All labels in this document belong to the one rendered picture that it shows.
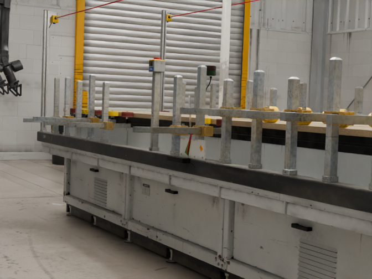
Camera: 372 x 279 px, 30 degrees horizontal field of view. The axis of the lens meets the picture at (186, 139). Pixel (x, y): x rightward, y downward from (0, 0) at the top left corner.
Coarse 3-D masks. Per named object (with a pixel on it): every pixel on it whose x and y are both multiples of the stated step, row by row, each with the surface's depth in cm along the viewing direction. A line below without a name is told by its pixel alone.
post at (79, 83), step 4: (80, 80) 503; (76, 84) 504; (80, 84) 502; (76, 88) 503; (80, 88) 502; (76, 92) 503; (80, 92) 503; (76, 96) 503; (80, 96) 503; (76, 100) 503; (80, 100) 503; (76, 104) 503; (80, 104) 503; (76, 108) 503; (80, 108) 503; (76, 112) 503; (80, 112) 504; (76, 116) 503; (80, 116) 504; (76, 128) 503; (80, 128) 504; (76, 132) 503; (80, 132) 505
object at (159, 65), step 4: (152, 60) 393; (156, 60) 391; (160, 60) 392; (164, 60) 393; (152, 64) 392; (156, 64) 391; (160, 64) 392; (164, 64) 394; (156, 68) 391; (160, 68) 392; (164, 68) 394
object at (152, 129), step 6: (150, 132) 335; (156, 132) 334; (162, 132) 336; (168, 132) 338; (174, 132) 339; (180, 132) 341; (186, 132) 342; (192, 132) 344; (198, 132) 346; (216, 132) 351
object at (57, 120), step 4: (56, 120) 465; (60, 120) 467; (64, 120) 468; (68, 120) 469; (72, 120) 471; (76, 120) 472; (80, 120) 474; (84, 120) 475; (88, 120) 476; (100, 120) 481; (112, 120) 485
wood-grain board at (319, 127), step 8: (120, 112) 485; (136, 112) 491; (144, 112) 505; (160, 112) 532; (168, 112) 548; (184, 120) 404; (192, 120) 396; (232, 120) 360; (240, 120) 365; (248, 120) 372; (272, 128) 329; (280, 128) 324; (304, 128) 308; (312, 128) 304; (320, 128) 299; (344, 128) 286; (352, 128) 287; (360, 128) 291; (368, 128) 296; (360, 136) 278; (368, 136) 274
